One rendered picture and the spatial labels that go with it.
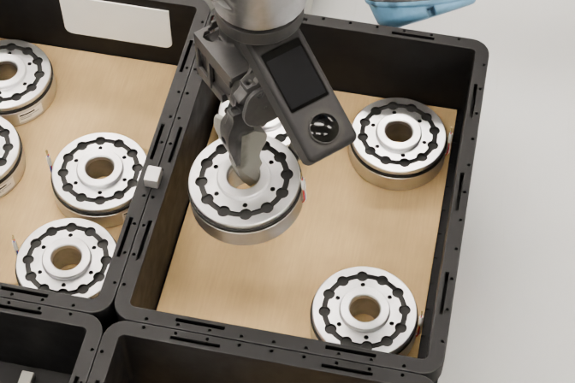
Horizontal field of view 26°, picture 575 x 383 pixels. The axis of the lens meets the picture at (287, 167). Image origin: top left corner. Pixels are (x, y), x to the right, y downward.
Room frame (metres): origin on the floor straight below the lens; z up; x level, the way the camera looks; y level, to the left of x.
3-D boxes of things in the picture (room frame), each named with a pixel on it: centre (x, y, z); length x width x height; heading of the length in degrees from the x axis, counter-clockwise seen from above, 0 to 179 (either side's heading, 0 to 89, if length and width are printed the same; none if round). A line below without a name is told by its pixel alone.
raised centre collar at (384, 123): (0.81, -0.12, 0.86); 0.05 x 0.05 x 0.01
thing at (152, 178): (0.70, 0.13, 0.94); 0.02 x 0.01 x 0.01; 168
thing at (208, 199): (0.66, 0.04, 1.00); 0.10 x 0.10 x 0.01
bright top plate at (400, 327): (0.60, -0.07, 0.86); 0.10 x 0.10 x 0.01
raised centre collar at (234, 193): (0.66, 0.04, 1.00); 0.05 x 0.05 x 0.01
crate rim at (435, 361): (0.72, -0.03, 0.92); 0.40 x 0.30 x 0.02; 168
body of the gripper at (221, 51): (0.69, 0.03, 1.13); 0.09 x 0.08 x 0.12; 33
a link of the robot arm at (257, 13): (0.69, 0.02, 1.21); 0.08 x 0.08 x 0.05
